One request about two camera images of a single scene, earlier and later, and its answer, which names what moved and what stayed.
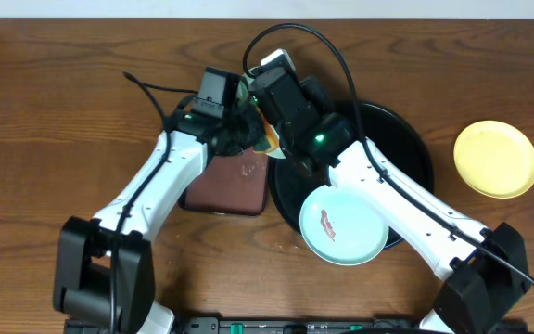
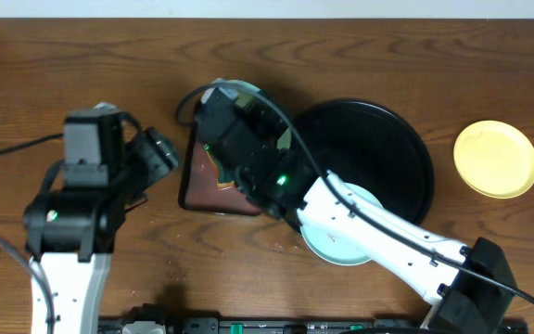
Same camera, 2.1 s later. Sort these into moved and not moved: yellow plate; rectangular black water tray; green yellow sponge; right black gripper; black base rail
Moved: right black gripper; green yellow sponge
Not moved: yellow plate; black base rail; rectangular black water tray
